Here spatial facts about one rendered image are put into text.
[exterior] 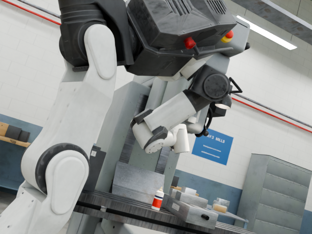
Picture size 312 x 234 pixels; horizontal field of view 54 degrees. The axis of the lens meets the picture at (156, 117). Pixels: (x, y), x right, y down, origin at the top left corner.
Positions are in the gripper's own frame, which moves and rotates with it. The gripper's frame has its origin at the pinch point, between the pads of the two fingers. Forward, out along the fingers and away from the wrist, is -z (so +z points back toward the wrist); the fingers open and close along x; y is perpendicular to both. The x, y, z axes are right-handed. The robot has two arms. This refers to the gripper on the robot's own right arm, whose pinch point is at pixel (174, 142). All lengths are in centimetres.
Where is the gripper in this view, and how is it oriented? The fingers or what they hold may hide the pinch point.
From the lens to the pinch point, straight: 154.4
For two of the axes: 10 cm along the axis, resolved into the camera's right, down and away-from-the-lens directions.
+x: -9.5, -3.0, -0.1
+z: 0.5, -1.6, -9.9
